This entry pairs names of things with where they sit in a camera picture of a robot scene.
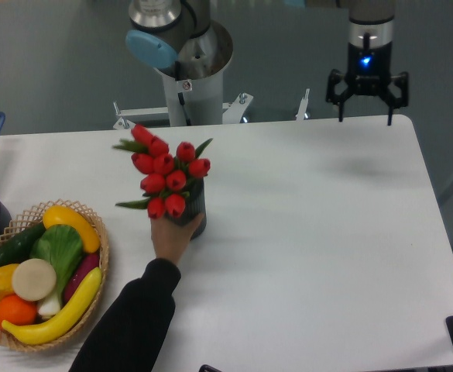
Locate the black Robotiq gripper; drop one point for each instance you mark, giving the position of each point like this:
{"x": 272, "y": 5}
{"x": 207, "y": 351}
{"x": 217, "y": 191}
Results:
{"x": 368, "y": 73}

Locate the dark grey ribbed vase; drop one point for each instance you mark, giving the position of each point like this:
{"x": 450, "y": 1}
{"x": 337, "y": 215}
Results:
{"x": 194, "y": 206}

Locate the red tulip bouquet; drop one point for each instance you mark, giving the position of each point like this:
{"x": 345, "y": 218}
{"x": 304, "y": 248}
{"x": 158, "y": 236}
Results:
{"x": 172, "y": 181}

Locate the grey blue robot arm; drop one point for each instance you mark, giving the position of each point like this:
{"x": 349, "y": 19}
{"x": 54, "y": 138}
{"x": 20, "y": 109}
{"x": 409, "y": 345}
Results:
{"x": 190, "y": 51}

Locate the black sleeved forearm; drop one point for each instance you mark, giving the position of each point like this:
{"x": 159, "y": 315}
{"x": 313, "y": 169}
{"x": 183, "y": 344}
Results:
{"x": 130, "y": 334}

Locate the person's bare hand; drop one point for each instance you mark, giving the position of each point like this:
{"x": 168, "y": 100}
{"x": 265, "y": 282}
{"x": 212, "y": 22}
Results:
{"x": 171, "y": 240}

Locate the dark object bottom edge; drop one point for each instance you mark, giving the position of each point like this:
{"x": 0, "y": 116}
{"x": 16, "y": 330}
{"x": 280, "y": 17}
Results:
{"x": 208, "y": 368}

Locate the purple sweet potato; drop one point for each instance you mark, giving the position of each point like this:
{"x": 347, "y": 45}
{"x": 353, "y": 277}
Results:
{"x": 87, "y": 264}

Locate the yellow squash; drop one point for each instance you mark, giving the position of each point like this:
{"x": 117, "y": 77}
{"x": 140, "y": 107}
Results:
{"x": 62, "y": 215}

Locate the green bok choy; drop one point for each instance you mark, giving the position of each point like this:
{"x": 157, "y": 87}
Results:
{"x": 61, "y": 246}

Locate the yellow banana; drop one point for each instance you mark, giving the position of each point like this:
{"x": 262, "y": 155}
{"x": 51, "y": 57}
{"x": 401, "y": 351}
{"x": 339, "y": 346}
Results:
{"x": 64, "y": 320}

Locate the woven wicker basket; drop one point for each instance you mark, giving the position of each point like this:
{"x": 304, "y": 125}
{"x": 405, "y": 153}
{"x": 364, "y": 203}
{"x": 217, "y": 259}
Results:
{"x": 32, "y": 216}

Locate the green cucumber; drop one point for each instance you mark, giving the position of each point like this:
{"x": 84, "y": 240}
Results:
{"x": 17, "y": 249}

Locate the beige round disc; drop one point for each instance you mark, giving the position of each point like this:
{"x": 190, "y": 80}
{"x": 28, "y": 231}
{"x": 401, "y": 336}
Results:
{"x": 34, "y": 279}

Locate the orange fruit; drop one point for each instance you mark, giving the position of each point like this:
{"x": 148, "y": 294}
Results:
{"x": 17, "y": 311}

